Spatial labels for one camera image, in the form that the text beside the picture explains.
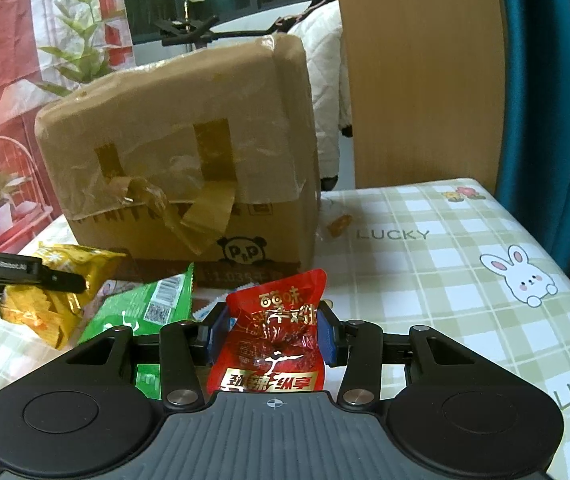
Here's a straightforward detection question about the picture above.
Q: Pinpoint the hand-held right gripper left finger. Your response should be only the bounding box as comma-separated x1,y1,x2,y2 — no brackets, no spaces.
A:
55,307,231,411

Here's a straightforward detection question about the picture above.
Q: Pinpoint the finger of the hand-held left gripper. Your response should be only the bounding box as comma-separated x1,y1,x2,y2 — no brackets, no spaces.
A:
40,270,89,294

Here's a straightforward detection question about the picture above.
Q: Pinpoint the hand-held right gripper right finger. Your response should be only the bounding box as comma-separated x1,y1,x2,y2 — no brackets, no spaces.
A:
316,306,471,408

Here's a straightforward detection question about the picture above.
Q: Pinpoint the yellow snack packet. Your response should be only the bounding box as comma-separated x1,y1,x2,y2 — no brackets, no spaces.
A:
0,241,126,350

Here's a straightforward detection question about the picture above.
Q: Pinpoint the red snack packet gold print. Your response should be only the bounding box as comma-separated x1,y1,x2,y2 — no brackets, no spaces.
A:
206,268,328,396

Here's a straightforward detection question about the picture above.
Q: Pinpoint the brown cardboard box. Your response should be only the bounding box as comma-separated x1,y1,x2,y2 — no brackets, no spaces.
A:
35,34,322,291

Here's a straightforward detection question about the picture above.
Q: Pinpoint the white blue-print snack packet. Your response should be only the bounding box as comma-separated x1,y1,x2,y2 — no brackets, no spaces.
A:
192,302,231,323

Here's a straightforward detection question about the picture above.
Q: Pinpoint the green snack packet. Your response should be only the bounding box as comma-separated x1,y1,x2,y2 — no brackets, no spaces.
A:
77,262,196,401

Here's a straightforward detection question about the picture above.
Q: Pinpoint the checked rabbit tablecloth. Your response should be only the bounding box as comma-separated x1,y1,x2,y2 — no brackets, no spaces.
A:
0,177,570,480

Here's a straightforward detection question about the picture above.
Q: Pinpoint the red printed backdrop cloth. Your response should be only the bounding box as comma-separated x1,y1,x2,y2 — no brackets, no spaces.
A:
0,0,138,256

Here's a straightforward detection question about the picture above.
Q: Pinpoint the white quilted blanket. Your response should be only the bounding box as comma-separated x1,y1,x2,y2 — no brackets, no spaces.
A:
290,0,353,188

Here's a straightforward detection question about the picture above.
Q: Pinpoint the wooden board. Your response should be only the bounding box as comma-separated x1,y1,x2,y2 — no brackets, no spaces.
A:
330,0,508,196

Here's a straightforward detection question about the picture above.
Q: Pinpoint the black exercise bike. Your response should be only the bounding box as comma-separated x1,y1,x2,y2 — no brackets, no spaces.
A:
154,2,311,53

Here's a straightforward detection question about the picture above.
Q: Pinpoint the teal curtain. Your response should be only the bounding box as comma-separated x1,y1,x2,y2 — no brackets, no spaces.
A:
495,0,570,321

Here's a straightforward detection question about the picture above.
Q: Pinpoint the black garment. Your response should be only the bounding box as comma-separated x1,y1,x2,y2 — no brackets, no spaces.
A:
307,0,341,18

